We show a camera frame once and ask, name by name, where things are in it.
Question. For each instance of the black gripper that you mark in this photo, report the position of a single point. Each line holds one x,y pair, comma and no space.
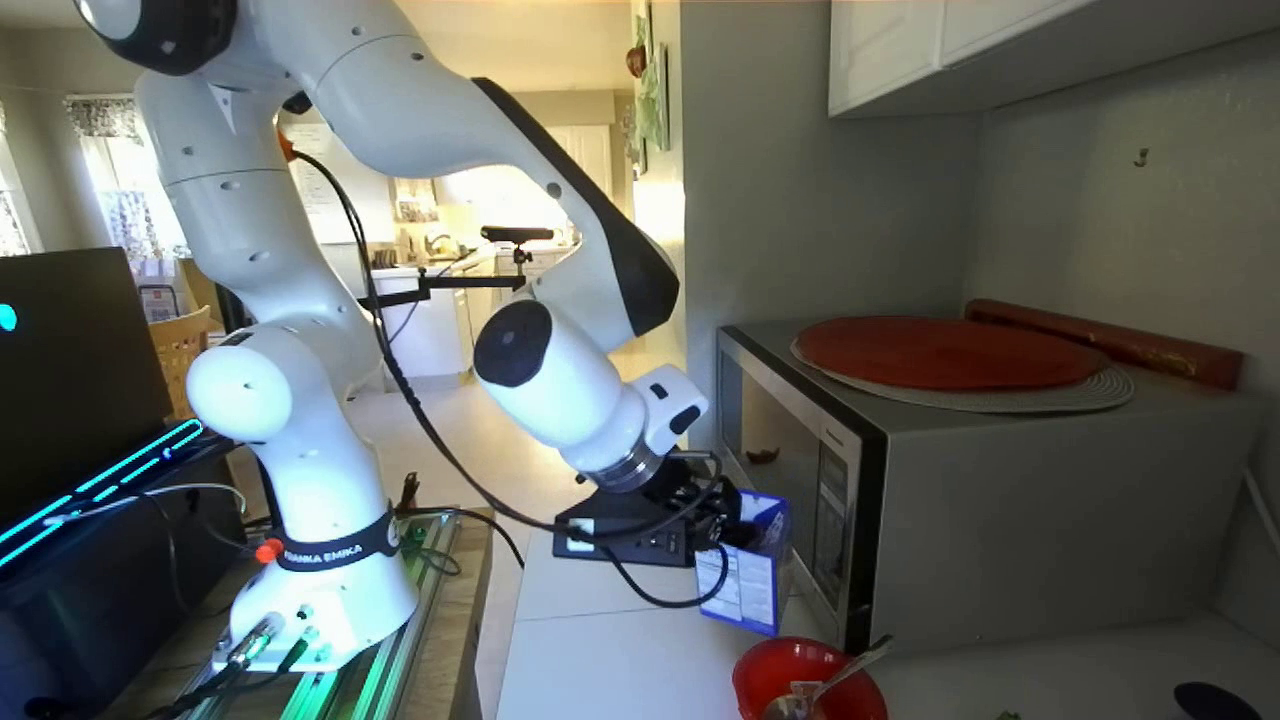
685,493

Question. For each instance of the blue Pop-Tarts box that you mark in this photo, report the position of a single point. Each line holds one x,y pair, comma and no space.
751,587

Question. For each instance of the robot base table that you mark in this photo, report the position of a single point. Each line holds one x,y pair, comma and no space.
447,625

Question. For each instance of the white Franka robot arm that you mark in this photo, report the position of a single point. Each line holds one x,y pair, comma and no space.
303,440

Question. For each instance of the red plastic bowl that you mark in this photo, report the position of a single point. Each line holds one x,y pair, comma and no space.
762,682

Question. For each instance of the silver metal spoon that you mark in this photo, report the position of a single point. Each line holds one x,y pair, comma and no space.
839,682

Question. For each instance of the red round mat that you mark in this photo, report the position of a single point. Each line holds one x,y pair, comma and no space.
944,354

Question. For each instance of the silver microwave oven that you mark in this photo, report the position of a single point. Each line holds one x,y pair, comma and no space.
1015,521

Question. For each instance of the brown wooden rolling pin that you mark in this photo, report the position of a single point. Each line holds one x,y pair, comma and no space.
1144,345

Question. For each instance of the wooden chair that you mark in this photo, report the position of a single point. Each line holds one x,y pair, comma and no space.
180,342

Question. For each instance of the black case with light strip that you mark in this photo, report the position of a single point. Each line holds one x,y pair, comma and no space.
94,587

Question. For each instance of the black laptop screen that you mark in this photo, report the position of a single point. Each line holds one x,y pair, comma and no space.
74,374

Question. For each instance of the patterned window curtain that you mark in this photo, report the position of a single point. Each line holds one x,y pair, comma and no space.
127,185

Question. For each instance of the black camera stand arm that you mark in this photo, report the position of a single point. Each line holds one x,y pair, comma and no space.
463,283

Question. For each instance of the green wall decoration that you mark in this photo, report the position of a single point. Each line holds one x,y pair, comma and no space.
656,95

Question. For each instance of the white wall cabinet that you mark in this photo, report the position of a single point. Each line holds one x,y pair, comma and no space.
1015,47

